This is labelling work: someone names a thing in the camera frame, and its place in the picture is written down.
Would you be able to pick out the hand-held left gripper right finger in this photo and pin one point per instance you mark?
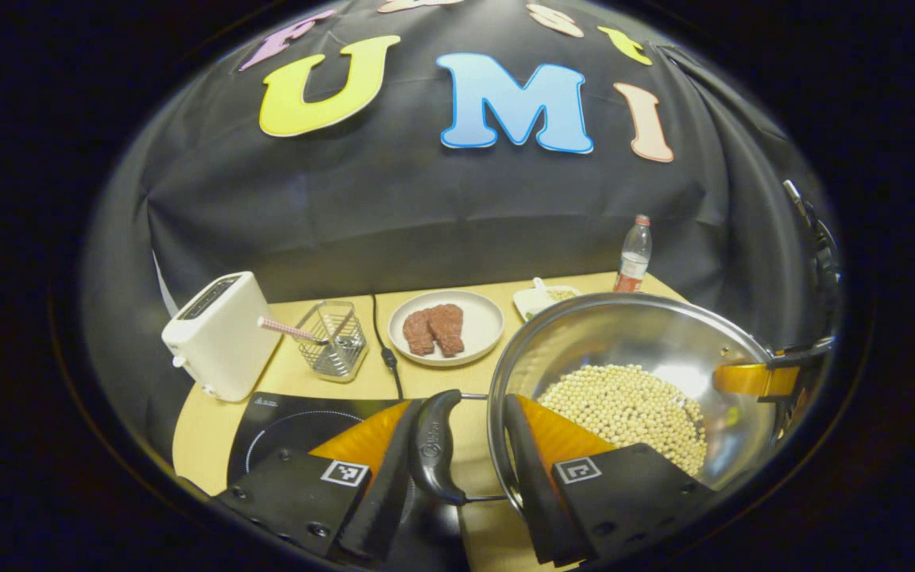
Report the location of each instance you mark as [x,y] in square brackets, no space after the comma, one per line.
[529,492]

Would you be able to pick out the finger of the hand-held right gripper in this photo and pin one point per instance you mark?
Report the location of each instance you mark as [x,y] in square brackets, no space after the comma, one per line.
[751,380]

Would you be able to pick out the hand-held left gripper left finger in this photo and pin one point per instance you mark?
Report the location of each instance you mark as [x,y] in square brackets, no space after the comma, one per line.
[394,492]

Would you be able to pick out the pile of yellow soybeans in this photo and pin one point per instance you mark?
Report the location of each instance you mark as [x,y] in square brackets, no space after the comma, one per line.
[624,413]

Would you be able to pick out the black induction cooktop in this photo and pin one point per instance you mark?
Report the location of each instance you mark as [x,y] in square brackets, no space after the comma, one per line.
[283,421]

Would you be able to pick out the brown meat piece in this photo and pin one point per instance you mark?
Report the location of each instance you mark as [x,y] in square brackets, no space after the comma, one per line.
[447,330]
[418,334]

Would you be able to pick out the clear water bottle red label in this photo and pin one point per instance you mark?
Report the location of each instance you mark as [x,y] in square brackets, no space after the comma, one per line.
[632,262]

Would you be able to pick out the round white plate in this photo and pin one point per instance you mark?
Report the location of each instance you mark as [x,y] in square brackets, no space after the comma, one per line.
[481,318]

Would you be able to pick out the white divided dish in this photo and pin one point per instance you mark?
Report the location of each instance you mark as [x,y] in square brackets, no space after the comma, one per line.
[529,302]

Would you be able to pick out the dark metal stand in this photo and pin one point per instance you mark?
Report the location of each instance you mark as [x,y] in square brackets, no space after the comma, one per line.
[793,193]

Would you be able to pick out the small heap of yellow beans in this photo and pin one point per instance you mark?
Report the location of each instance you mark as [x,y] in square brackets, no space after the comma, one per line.
[562,295]

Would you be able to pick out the white toaster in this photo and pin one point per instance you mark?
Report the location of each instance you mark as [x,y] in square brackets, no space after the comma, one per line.
[223,342]

